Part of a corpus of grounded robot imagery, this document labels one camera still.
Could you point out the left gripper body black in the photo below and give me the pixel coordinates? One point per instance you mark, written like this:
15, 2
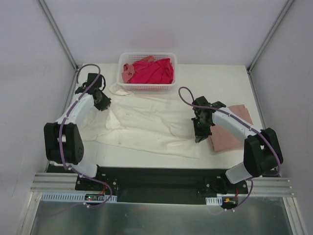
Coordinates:
103, 103

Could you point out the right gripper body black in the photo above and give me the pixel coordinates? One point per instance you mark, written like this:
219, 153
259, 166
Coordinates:
201, 129

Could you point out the cream white t shirt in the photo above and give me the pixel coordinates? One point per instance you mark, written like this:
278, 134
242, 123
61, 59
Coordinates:
145, 123

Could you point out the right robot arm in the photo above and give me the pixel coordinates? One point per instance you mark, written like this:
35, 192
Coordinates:
262, 151

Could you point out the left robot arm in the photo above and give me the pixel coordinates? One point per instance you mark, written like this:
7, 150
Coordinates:
63, 142

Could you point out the folded pink t shirt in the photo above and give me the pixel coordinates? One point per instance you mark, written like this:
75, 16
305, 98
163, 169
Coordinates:
221, 139

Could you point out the salmon t shirt in basket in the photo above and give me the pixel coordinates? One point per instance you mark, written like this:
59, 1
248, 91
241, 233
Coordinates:
129, 70

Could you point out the white plastic laundry basket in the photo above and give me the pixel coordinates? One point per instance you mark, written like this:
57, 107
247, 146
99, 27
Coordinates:
131, 57

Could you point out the red t shirt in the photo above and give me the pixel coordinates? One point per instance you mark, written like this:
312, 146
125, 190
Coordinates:
157, 72

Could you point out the right white cable duct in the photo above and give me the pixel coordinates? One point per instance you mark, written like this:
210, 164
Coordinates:
214, 201

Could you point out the white cable duct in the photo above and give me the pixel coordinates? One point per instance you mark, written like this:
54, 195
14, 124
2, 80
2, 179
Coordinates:
214, 201
77, 197

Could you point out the aluminium rail front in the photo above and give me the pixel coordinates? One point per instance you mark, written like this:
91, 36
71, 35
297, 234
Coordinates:
66, 182

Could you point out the left white cable duct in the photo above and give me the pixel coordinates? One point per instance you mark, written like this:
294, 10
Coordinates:
77, 197

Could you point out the left aluminium frame post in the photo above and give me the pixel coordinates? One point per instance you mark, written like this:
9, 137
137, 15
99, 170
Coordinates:
52, 23

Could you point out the aluminium frame post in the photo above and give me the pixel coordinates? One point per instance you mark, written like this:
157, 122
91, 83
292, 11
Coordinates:
270, 34
52, 23

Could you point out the right aluminium frame post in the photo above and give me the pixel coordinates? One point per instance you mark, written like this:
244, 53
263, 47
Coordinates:
270, 34

